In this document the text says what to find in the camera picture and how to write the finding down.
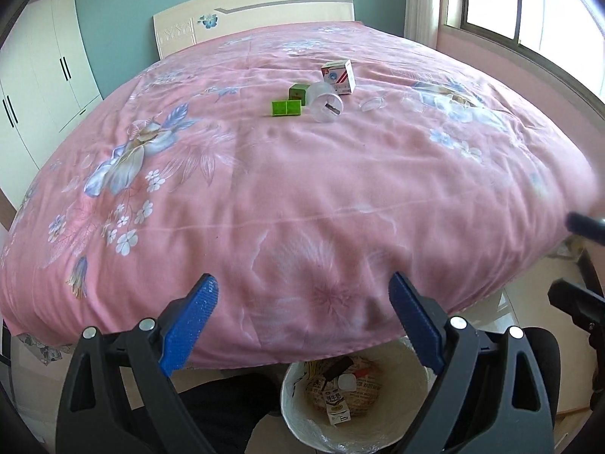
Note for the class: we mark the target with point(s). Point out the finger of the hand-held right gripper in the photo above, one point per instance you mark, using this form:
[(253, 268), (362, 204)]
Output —
[(576, 302), (586, 224)]

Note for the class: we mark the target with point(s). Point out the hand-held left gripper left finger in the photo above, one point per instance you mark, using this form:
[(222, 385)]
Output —
[(189, 326)]

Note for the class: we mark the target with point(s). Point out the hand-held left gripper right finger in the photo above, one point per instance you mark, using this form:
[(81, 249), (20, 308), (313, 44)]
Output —
[(418, 319)]

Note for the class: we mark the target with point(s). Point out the black cylinder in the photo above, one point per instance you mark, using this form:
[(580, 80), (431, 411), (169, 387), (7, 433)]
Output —
[(338, 370)]

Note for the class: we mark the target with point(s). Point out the small white milk carton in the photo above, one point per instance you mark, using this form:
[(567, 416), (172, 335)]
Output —
[(337, 409)]

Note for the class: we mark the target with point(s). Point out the white round waste bin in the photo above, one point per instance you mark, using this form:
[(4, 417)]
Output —
[(302, 425)]

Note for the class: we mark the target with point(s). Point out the grey floral bed sheet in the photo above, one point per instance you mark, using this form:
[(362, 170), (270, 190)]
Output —
[(42, 347)]

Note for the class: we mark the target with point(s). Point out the pink floral blanket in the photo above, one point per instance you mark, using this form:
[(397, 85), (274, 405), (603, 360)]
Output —
[(283, 198)]

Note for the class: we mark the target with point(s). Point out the clear plastic wrapper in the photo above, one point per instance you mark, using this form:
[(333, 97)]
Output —
[(373, 104)]

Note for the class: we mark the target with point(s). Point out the window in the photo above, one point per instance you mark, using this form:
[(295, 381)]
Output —
[(529, 4)]

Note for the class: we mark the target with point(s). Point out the clear plastic cup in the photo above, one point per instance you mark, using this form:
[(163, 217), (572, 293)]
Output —
[(324, 104)]

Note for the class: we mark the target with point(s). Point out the flat green box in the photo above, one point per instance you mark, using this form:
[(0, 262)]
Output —
[(286, 108)]

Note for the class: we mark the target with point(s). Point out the white box with red stripes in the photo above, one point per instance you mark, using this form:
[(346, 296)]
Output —
[(339, 76)]

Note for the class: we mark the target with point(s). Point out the green cube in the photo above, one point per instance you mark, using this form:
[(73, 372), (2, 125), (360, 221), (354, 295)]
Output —
[(298, 93)]

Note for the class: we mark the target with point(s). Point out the cream curtain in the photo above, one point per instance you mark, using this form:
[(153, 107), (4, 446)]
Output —
[(421, 4)]

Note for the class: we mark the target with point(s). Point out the white wardrobe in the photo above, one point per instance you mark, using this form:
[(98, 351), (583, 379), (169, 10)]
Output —
[(42, 80)]

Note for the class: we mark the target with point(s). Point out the white bed headboard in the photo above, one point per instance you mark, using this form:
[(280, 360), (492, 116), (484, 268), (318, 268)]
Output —
[(264, 9)]

